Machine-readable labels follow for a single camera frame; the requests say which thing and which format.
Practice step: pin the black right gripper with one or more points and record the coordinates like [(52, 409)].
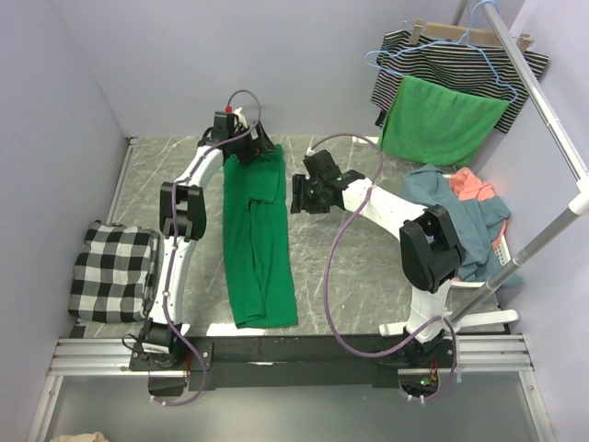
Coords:
[(300, 184)]

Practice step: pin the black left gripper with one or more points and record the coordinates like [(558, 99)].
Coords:
[(260, 145)]

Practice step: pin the green t-shirt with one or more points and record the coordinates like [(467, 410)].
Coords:
[(258, 273)]

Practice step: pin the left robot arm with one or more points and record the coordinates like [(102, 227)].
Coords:
[(183, 221)]

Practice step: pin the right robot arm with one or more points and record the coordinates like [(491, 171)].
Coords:
[(431, 252)]

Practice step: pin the green towel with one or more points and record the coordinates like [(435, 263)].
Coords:
[(430, 124)]

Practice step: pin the coral orange garment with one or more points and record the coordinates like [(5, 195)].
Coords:
[(466, 185)]

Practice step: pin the teal blue garment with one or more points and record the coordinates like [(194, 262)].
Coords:
[(479, 224)]

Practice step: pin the black white checkered shirt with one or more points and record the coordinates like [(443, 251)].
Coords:
[(114, 274)]

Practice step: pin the black white striped shirt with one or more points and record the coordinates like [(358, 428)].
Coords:
[(456, 68)]

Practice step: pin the black base beam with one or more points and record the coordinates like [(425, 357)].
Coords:
[(287, 361)]

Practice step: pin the wooden clip hanger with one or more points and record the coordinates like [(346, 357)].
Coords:
[(446, 32)]

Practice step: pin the silver clothes rack pole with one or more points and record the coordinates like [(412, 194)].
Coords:
[(540, 167)]

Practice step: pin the beige cloth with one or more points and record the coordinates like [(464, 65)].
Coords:
[(82, 437)]

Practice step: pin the blue wire hanger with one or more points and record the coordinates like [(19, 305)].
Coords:
[(372, 56)]

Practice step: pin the aluminium rail frame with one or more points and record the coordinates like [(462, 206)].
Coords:
[(474, 353)]

